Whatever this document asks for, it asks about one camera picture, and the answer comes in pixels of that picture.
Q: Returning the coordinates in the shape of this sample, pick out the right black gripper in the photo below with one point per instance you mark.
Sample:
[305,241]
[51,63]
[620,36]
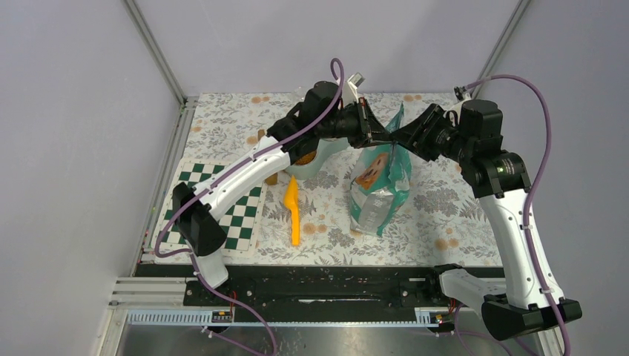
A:
[412,136]

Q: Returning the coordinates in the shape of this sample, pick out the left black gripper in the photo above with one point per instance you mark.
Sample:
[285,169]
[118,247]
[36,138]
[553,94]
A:
[376,133]

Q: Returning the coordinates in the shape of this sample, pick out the green pet food bag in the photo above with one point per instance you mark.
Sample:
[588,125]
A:
[379,187]

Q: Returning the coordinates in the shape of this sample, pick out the orange plastic scoop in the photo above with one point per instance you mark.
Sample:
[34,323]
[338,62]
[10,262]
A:
[291,202]

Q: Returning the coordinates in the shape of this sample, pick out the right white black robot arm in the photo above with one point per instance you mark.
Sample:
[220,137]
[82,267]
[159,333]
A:
[531,301]

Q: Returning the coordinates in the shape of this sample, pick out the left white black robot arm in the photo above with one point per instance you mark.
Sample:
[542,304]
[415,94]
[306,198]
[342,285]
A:
[328,111]

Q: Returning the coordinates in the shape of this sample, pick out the mint double pet bowl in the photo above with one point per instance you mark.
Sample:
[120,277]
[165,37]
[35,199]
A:
[309,166]

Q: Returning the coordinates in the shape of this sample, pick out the clear plastic bottle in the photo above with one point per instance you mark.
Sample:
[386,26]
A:
[299,94]

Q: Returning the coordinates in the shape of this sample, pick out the floral patterned table mat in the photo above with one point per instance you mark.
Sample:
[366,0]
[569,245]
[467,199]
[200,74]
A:
[441,222]

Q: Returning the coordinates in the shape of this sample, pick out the brown wooden rolling pin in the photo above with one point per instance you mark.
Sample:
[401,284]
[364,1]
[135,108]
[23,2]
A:
[273,179]

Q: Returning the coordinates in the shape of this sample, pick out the green white chessboard mat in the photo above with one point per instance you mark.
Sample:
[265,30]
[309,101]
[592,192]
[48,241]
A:
[241,222]

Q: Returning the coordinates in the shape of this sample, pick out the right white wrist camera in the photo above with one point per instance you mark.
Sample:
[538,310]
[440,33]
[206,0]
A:
[461,93]

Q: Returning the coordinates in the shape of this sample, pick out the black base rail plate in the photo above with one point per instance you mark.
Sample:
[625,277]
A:
[314,294]

